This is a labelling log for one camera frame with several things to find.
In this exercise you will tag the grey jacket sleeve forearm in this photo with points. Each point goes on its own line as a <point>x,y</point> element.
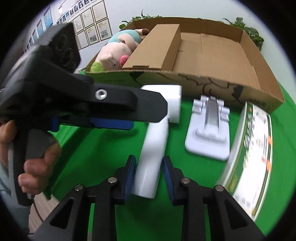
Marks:
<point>19,213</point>

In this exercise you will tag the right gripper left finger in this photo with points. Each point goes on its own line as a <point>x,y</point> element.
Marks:
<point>70,218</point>

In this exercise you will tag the black camera module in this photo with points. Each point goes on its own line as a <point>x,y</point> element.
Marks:
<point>62,41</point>

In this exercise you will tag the left potted green plant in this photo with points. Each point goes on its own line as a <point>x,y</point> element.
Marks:
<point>124,23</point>

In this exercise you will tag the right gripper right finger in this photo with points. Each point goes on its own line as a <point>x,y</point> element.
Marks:
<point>227,219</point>

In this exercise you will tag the person's left hand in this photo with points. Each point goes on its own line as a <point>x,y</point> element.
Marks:
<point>36,171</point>

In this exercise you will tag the potted green plant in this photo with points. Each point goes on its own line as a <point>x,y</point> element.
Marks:
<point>251,31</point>
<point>124,23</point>

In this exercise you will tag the long brown cardboard box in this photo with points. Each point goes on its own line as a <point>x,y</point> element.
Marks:
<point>158,50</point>

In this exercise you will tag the right potted green plant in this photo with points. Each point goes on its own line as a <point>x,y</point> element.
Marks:
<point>251,31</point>

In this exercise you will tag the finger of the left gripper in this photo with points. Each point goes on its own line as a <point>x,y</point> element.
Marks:
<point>91,123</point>
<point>114,102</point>

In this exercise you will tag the white handheld hair dryer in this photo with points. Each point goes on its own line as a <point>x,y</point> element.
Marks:
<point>149,164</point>

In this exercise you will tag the pink pig plush toy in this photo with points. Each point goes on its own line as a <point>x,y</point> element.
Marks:
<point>118,49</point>

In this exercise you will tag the large open cardboard tray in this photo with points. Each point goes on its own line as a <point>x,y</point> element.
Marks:
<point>214,59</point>

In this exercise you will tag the green white medicine box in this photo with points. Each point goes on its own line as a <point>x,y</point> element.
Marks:
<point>248,169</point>

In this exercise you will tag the white folding phone stand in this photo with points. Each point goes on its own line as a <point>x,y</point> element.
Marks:
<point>208,132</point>

